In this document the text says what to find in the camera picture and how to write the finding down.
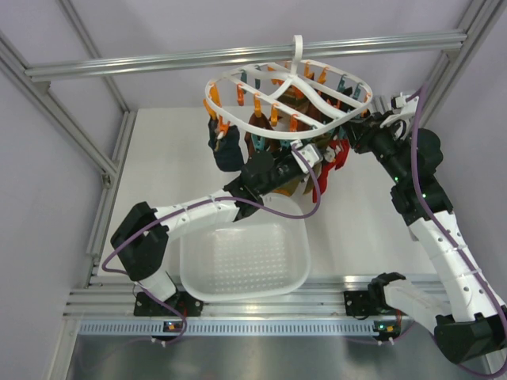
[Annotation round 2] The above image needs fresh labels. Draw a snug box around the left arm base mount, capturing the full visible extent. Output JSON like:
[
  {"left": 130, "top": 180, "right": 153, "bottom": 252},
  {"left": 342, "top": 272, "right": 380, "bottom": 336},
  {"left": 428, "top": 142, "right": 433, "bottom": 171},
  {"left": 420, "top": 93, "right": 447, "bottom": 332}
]
[{"left": 133, "top": 291, "right": 204, "bottom": 317}]

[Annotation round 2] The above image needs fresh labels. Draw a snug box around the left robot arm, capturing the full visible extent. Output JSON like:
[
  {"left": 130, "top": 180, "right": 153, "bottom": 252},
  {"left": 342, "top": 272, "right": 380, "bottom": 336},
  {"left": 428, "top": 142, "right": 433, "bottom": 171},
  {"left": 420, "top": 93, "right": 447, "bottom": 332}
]
[{"left": 110, "top": 142, "right": 322, "bottom": 314}]

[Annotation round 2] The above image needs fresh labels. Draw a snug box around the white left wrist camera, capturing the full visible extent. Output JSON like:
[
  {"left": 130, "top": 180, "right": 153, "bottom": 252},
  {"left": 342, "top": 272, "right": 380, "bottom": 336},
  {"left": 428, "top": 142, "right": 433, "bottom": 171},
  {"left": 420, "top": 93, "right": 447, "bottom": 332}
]
[{"left": 290, "top": 140, "right": 323, "bottom": 174}]

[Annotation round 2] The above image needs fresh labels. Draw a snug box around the teal clothes peg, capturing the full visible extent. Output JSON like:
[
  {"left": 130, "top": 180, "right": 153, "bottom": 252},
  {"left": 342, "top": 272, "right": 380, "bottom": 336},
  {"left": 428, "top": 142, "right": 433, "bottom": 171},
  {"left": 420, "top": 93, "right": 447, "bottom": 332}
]
[{"left": 250, "top": 135, "right": 269, "bottom": 152}]

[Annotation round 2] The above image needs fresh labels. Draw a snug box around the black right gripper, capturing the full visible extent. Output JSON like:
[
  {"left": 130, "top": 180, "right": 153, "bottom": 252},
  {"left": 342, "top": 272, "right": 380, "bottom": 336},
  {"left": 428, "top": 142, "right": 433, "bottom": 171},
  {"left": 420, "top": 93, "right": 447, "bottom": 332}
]
[{"left": 340, "top": 109, "right": 406, "bottom": 183}]

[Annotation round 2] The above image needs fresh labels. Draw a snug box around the plain red sock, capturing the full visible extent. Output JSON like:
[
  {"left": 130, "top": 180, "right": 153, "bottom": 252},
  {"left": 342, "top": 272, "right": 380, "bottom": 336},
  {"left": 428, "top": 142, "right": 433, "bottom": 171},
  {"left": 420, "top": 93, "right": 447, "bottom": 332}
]
[{"left": 312, "top": 161, "right": 334, "bottom": 203}]

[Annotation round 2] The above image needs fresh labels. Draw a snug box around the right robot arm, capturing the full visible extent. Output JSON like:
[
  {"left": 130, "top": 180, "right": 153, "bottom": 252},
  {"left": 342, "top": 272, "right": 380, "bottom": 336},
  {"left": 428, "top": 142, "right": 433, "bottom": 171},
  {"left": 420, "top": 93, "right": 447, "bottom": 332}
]
[{"left": 344, "top": 114, "right": 506, "bottom": 364}]

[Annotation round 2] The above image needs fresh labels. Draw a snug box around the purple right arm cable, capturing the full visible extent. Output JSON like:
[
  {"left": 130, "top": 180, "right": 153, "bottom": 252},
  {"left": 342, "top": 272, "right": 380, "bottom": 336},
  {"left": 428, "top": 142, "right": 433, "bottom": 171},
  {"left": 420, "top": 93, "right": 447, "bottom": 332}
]
[{"left": 410, "top": 82, "right": 507, "bottom": 379}]

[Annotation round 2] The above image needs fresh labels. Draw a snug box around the aluminium top rail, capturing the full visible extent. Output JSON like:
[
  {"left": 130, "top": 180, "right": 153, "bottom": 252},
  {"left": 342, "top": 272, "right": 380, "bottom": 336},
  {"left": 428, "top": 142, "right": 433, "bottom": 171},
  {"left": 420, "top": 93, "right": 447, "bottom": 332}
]
[{"left": 25, "top": 29, "right": 467, "bottom": 82}]

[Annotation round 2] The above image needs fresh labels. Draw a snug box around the brown sock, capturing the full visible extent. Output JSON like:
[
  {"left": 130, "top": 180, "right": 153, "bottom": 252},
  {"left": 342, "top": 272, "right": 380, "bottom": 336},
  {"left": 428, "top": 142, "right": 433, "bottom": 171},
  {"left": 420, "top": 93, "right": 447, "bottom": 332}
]
[{"left": 244, "top": 113, "right": 280, "bottom": 158}]

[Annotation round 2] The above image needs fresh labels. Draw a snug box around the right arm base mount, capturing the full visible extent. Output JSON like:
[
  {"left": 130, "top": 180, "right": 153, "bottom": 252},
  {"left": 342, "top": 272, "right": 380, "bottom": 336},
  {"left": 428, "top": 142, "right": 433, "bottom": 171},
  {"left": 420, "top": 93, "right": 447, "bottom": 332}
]
[{"left": 344, "top": 272, "right": 406, "bottom": 320}]

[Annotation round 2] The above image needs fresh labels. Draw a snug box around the perforated cable tray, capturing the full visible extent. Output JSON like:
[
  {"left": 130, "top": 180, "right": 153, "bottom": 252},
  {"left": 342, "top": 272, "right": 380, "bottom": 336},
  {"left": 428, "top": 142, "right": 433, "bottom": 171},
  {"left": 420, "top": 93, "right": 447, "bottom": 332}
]
[{"left": 78, "top": 319, "right": 401, "bottom": 336}]

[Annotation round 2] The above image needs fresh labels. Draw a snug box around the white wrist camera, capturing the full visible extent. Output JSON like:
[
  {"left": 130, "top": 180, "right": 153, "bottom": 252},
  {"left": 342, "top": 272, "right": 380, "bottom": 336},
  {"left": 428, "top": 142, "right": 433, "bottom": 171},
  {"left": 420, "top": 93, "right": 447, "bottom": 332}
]
[
  {"left": 290, "top": 140, "right": 323, "bottom": 174},
  {"left": 391, "top": 93, "right": 420, "bottom": 120}
]

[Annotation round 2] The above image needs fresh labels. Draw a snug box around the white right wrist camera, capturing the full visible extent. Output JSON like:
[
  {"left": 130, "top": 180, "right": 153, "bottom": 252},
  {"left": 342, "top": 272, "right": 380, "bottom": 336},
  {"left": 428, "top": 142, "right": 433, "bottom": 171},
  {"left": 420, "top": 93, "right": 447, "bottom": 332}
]
[{"left": 391, "top": 93, "right": 420, "bottom": 120}]

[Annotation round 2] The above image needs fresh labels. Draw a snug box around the white round clip hanger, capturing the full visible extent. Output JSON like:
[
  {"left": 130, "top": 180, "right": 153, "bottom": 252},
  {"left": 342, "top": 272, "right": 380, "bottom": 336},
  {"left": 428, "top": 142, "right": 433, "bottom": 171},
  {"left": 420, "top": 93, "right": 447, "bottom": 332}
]
[{"left": 203, "top": 35, "right": 373, "bottom": 141}]

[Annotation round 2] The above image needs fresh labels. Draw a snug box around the black sock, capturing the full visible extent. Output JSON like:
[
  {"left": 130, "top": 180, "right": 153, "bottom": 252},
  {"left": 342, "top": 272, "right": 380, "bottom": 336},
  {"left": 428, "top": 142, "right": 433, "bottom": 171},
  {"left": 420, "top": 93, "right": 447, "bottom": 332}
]
[{"left": 342, "top": 86, "right": 353, "bottom": 97}]

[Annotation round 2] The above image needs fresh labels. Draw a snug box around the orange clothes peg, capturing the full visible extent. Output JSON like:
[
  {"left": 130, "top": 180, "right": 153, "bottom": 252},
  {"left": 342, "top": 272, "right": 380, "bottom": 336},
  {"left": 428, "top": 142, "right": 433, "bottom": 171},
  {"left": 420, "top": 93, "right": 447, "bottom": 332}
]
[{"left": 253, "top": 92, "right": 262, "bottom": 118}]

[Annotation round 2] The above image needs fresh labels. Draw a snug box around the olive striped sock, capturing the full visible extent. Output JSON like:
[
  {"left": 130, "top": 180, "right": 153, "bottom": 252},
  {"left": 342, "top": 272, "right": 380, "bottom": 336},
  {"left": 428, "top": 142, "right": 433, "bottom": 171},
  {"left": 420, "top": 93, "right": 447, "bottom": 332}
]
[{"left": 278, "top": 87, "right": 324, "bottom": 132}]

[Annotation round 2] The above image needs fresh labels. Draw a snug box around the navy blue sock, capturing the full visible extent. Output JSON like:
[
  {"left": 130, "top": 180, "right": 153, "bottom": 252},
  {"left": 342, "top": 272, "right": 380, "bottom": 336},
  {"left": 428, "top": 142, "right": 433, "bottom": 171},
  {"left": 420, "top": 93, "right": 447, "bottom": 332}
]
[{"left": 208, "top": 118, "right": 244, "bottom": 173}]

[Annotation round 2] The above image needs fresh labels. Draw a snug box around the red santa sock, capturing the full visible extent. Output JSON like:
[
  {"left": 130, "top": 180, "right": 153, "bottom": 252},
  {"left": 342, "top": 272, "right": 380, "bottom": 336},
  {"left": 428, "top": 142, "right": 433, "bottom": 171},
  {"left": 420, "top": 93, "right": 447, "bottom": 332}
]
[{"left": 334, "top": 139, "right": 350, "bottom": 170}]

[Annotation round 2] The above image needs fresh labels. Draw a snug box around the translucent white plastic basket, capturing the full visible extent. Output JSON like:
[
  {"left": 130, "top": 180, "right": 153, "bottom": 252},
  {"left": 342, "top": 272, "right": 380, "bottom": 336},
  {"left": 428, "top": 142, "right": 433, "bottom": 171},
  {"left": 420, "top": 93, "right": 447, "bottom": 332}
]
[{"left": 179, "top": 194, "right": 311, "bottom": 302}]

